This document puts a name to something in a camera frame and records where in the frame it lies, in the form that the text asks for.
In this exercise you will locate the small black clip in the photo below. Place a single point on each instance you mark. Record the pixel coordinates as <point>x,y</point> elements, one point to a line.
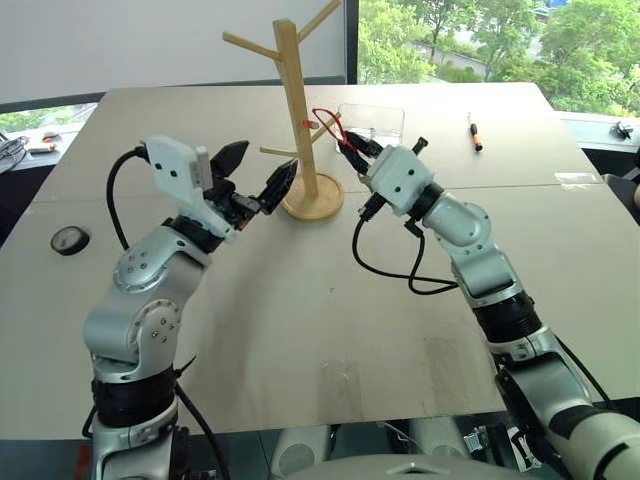
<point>625,129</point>

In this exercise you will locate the small white orange gadget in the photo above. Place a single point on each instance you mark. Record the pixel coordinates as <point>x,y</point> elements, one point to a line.
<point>46,142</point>

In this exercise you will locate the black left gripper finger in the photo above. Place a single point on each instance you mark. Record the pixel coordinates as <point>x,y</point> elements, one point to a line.
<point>279,185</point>
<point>231,157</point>

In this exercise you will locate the dark window frame post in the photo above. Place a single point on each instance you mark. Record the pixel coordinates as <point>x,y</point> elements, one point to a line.
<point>351,40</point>

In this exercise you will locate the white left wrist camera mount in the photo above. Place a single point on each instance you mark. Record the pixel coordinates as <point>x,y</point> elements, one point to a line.
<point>172,165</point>

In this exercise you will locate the white rounded shape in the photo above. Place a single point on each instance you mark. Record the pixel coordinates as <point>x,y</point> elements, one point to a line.
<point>300,447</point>
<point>440,437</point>

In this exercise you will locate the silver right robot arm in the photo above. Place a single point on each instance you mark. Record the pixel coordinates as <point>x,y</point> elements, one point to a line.
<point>480,240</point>

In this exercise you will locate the clear tape strip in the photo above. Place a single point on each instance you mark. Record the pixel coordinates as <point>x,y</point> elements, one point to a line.
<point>577,180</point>

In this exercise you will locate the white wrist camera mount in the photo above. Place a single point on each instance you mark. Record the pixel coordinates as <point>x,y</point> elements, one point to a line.
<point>400,172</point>
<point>172,165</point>

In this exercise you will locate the black tape roll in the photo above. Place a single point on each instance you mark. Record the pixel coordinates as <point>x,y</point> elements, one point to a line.
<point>70,241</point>

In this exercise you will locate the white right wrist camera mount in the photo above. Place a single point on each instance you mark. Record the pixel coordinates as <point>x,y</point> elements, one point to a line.
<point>400,172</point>

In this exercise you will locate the grey robot torso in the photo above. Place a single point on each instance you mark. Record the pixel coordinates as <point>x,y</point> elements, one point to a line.
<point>410,470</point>

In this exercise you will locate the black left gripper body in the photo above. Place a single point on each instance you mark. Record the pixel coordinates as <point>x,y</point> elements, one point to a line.
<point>226,197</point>

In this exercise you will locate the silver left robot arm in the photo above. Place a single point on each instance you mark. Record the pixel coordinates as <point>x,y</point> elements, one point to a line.
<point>150,280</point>

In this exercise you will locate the black and orange marker pen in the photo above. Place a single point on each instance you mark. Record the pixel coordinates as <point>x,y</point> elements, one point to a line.
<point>474,132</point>

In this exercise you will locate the wooden tree stand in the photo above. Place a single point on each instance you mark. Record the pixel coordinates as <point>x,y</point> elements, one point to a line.
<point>297,135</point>

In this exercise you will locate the clear plastic box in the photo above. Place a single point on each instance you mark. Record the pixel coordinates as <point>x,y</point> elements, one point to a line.
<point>380,120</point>

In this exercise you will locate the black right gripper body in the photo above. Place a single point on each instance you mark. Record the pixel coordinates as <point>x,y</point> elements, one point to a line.
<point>372,150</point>

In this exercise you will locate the dark office chair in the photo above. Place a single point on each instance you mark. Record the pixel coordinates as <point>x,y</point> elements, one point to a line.
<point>622,192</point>

